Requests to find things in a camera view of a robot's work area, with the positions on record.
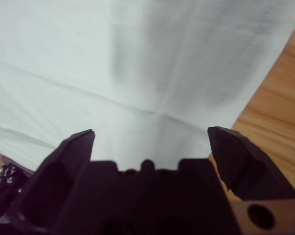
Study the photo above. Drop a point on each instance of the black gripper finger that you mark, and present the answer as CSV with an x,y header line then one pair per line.
x,y
52,176
250,169

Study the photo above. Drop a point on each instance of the white T-shirt with black logo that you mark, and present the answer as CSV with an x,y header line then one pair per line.
x,y
113,73

